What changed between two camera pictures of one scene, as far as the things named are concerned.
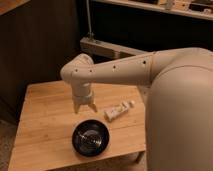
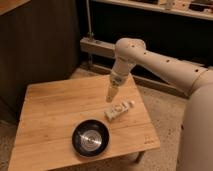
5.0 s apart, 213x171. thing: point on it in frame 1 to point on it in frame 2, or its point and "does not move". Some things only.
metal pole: (90, 33) does not move
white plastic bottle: (122, 108) does not move
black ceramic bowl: (90, 138) does not move
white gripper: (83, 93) to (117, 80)
